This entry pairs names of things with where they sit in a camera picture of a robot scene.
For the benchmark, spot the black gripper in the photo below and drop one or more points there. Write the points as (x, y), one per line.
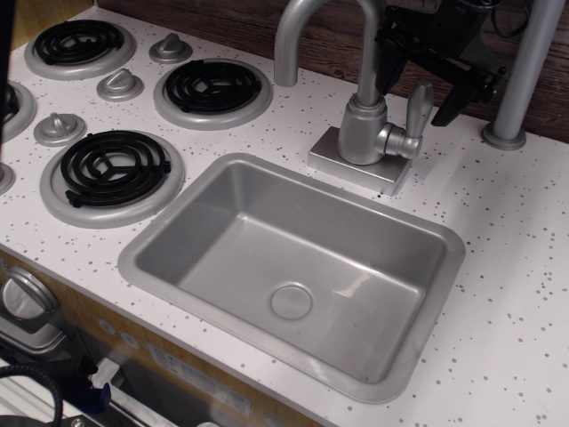
(448, 44)

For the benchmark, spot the back right stove burner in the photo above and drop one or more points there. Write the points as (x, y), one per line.
(212, 94)

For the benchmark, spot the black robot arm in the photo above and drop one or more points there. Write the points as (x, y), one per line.
(475, 6)

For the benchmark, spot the silver faucet lever handle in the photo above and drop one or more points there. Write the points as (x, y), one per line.
(406, 142)

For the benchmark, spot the silver oven dial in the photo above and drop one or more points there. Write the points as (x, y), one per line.
(26, 301)

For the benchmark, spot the silver knob middle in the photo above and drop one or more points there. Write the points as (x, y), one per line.
(122, 85)

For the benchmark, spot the silver knob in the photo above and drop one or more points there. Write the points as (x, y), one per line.
(59, 130)
(170, 50)
(122, 85)

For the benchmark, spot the silver support pole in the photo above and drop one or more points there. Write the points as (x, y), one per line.
(506, 131)

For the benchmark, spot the silver knob lower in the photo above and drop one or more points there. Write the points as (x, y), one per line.
(59, 130)

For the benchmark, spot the silver knob top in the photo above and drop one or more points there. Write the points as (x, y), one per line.
(170, 50)

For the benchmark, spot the back left stove burner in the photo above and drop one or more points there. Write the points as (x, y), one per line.
(79, 49)

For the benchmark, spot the front right stove burner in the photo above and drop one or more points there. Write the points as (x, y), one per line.
(112, 179)

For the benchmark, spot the silver knob left edge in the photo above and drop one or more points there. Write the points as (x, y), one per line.
(7, 178)

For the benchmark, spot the dark foreground object left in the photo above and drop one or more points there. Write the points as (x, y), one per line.
(8, 8)

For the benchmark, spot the left edge stove burner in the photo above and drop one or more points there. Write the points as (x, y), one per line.
(19, 110)

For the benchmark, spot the silver sink basin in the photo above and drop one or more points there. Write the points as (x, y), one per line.
(345, 290)

